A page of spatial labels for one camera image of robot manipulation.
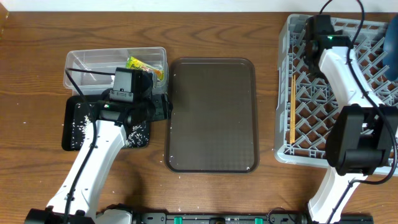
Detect clear plastic bin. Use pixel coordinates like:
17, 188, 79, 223
65, 47, 169, 95

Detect grey dishwasher rack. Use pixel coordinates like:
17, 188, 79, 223
274, 14, 397, 168

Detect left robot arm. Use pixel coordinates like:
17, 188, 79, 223
24, 67, 172, 224

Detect dark blue plate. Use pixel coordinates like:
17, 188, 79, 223
382, 15, 397, 82

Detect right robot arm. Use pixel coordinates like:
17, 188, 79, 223
305, 14, 397, 223

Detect yellow snack wrapper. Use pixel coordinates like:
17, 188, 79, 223
126, 56, 164, 81

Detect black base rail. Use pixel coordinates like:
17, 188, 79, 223
96, 205, 374, 224

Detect black bin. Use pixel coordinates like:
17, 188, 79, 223
62, 95, 150, 151

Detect brown serving tray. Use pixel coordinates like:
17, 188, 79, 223
165, 58, 259, 174

